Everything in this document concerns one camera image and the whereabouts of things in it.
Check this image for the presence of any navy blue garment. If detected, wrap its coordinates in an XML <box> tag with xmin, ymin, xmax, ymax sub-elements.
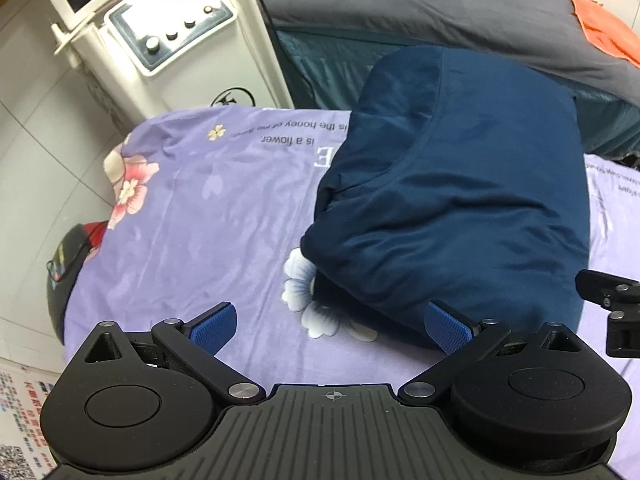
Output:
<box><xmin>300</xmin><ymin>46</ymin><xmax>590</xmax><ymax>346</ymax></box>

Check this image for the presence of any purple floral bed sheet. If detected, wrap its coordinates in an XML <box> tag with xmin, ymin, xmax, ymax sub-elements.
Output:
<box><xmin>62</xmin><ymin>104</ymin><xmax>640</xmax><ymax>476</ymax></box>

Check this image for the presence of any black red round object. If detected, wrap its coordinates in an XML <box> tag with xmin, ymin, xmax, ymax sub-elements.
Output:
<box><xmin>46</xmin><ymin>221</ymin><xmax>107</xmax><ymax>344</ymax></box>

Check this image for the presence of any colourful printed floor mat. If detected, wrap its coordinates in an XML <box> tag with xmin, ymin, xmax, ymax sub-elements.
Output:
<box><xmin>0</xmin><ymin>360</ymin><xmax>60</xmax><ymax>480</ymax></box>

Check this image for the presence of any orange cloth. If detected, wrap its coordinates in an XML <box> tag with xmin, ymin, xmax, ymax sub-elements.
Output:
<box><xmin>570</xmin><ymin>0</ymin><xmax>640</xmax><ymax>68</ymax></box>

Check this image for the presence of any white machine with knobs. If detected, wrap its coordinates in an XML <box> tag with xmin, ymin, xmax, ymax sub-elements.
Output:
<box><xmin>49</xmin><ymin>0</ymin><xmax>293</xmax><ymax>125</ymax></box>

